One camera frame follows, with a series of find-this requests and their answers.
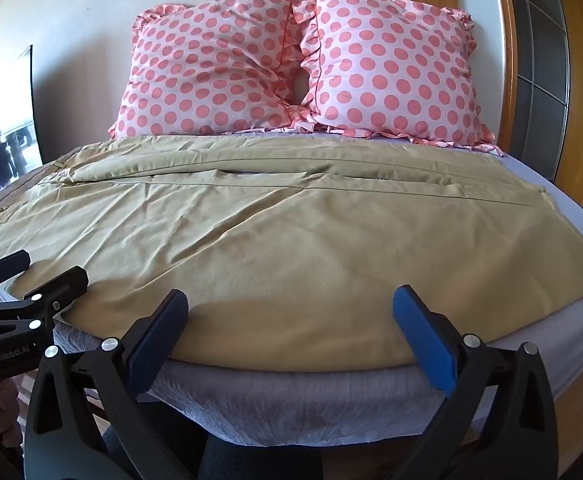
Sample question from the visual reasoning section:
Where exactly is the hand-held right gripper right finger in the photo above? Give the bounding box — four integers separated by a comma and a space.
393, 285, 559, 480

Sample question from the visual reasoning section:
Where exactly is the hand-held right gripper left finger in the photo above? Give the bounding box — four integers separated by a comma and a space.
24, 288, 207, 480

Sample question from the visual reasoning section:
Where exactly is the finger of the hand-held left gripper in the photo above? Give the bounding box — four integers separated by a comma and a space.
0, 250, 32, 289
0, 266, 90, 334

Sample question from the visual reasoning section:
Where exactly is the tan bed cover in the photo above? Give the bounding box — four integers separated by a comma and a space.
0, 135, 583, 374

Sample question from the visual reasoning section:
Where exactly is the person's left hand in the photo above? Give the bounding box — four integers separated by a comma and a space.
0, 375, 24, 436

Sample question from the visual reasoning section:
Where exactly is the bed with lavender sheet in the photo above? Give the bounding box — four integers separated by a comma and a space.
0, 129, 583, 450

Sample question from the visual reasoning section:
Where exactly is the pink polka dot pillow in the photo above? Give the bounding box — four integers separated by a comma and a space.
291, 0, 505, 157
108, 0, 318, 140

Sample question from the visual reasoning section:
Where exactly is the dark glass panel door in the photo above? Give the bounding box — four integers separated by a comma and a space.
505, 0, 572, 183

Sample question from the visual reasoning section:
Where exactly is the wall poster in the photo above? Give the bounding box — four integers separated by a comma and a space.
0, 44, 43, 202

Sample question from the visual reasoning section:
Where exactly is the wooden door frame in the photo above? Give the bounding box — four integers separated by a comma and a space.
402, 0, 583, 209

